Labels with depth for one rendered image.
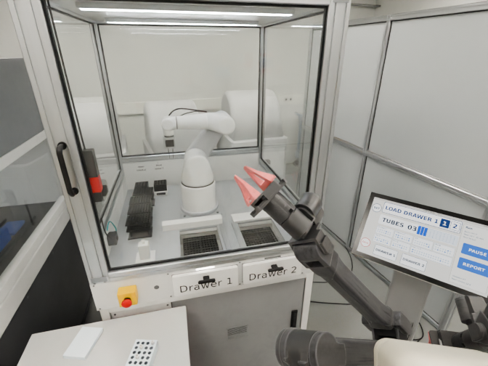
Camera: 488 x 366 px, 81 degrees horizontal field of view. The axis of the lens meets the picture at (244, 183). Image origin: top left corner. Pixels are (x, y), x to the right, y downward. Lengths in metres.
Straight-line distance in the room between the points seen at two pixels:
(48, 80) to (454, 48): 2.06
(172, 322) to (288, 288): 0.59
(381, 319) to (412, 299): 0.75
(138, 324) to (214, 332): 0.43
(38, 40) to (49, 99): 0.16
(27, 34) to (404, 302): 1.78
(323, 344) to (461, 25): 1.95
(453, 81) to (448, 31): 0.29
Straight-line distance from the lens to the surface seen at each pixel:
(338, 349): 0.67
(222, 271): 1.35
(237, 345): 1.78
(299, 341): 0.64
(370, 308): 0.87
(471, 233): 1.48
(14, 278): 1.63
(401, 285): 1.62
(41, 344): 1.53
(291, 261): 1.42
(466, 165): 2.18
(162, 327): 1.39
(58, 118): 1.09
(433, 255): 1.45
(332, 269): 0.72
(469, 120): 2.15
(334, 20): 1.16
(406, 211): 1.48
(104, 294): 1.42
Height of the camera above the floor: 1.81
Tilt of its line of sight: 25 degrees down
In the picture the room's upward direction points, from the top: straight up
